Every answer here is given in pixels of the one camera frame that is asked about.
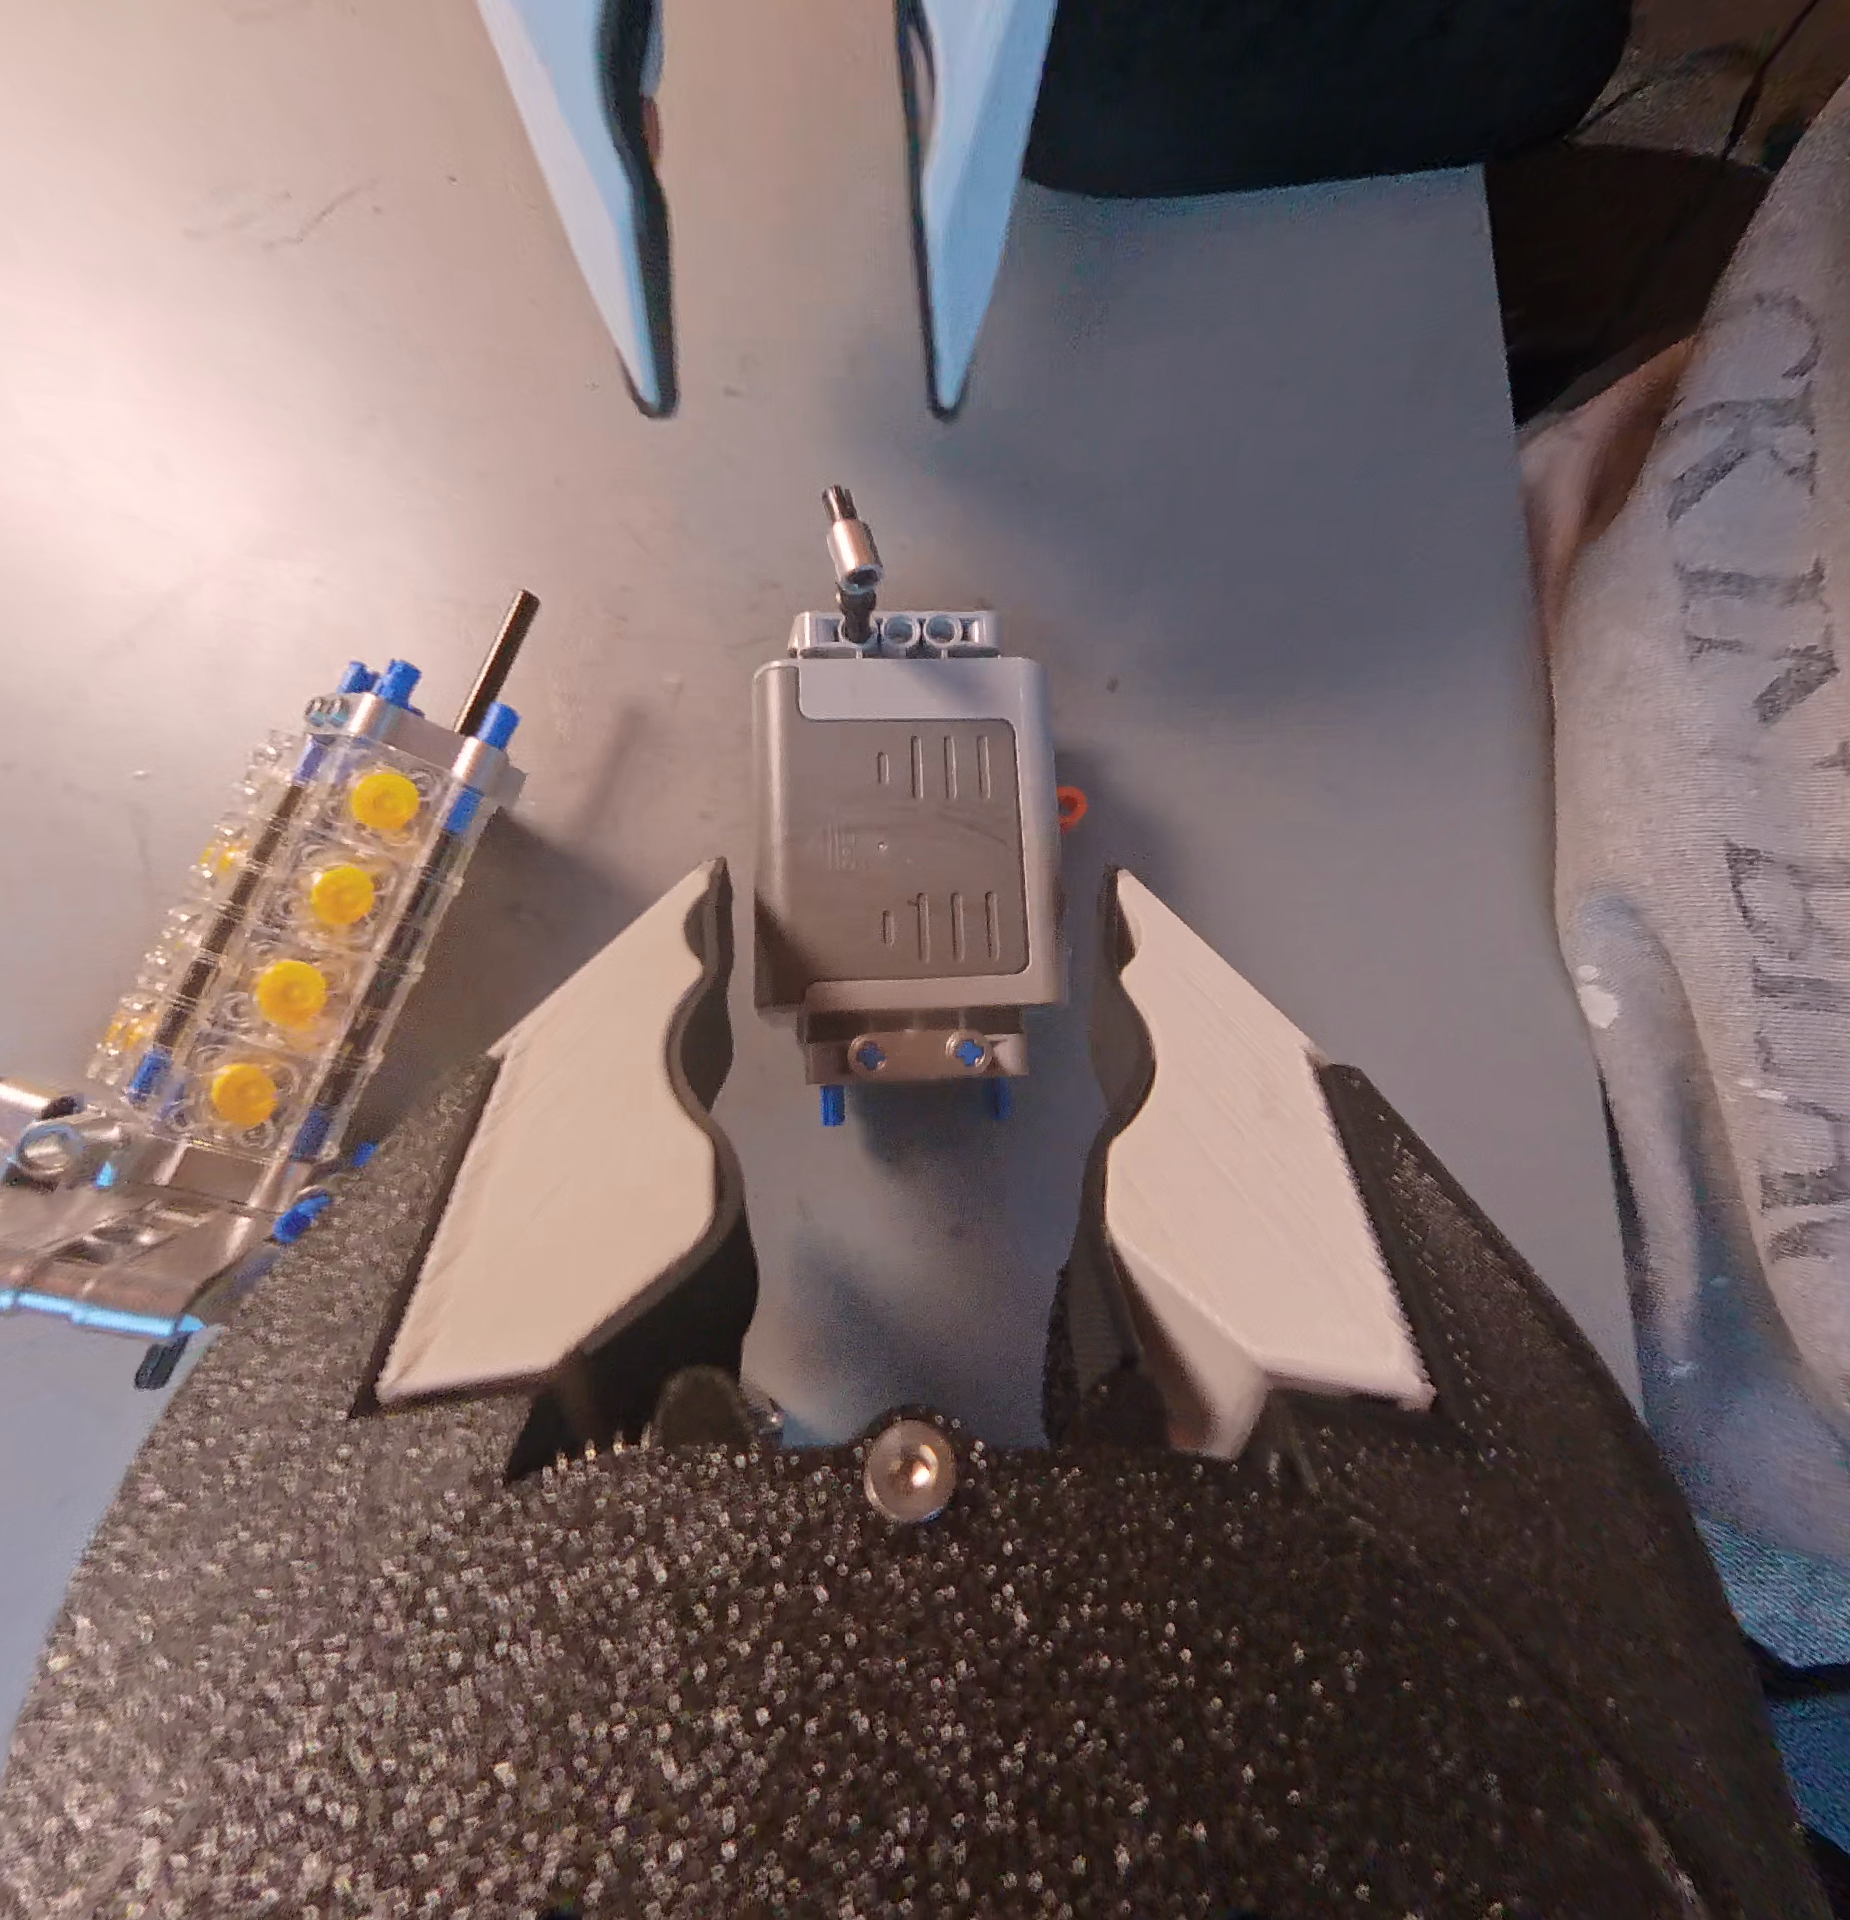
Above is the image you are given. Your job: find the toy engine model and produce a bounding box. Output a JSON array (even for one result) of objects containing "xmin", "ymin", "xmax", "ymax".
[{"xmin": 0, "ymin": 586, "xmax": 545, "ymax": 1387}]

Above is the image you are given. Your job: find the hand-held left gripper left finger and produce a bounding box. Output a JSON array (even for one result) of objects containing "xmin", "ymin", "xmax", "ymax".
[{"xmin": 365, "ymin": 857, "xmax": 754, "ymax": 1410}]

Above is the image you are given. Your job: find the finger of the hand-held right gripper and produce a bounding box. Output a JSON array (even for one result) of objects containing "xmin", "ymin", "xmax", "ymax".
[
  {"xmin": 896, "ymin": 0, "xmax": 1062, "ymax": 415},
  {"xmin": 475, "ymin": 0, "xmax": 681, "ymax": 415}
]

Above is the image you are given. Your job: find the grey battery box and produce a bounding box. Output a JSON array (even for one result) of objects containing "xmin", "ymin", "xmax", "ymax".
[{"xmin": 746, "ymin": 594, "xmax": 1093, "ymax": 1126}]

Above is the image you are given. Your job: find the black padded armrest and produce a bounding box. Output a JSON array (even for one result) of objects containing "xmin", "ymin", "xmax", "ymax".
[{"xmin": 1016, "ymin": 0, "xmax": 1633, "ymax": 195}]

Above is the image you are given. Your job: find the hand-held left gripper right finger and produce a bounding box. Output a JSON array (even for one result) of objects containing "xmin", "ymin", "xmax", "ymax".
[{"xmin": 1070, "ymin": 871, "xmax": 1436, "ymax": 1461}]

